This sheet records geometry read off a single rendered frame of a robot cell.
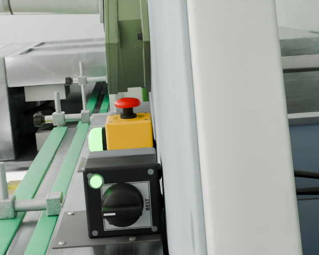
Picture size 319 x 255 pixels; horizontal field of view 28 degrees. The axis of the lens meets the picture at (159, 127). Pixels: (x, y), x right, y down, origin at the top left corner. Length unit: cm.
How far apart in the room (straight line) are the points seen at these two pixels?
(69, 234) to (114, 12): 35
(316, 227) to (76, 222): 28
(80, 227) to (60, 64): 157
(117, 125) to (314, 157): 33
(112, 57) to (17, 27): 411
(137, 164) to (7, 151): 170
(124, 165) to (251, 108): 46
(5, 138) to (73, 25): 277
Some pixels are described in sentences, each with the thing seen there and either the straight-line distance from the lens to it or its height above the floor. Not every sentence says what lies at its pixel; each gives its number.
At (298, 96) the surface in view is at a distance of 234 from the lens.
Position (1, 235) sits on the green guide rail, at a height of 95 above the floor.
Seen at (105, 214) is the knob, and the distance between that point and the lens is 65.
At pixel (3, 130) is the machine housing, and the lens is 234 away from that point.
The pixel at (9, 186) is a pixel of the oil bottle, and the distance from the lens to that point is 138.
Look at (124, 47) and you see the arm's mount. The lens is 95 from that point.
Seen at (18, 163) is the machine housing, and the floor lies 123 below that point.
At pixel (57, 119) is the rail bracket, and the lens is 142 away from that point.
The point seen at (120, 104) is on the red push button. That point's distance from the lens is 96.
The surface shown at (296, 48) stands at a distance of 232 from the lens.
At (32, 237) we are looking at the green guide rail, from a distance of 78.
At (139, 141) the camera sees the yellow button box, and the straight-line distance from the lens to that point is 96.
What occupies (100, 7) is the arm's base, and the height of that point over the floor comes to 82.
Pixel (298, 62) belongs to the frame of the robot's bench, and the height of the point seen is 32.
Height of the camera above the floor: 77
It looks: 1 degrees down
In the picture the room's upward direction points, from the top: 94 degrees counter-clockwise
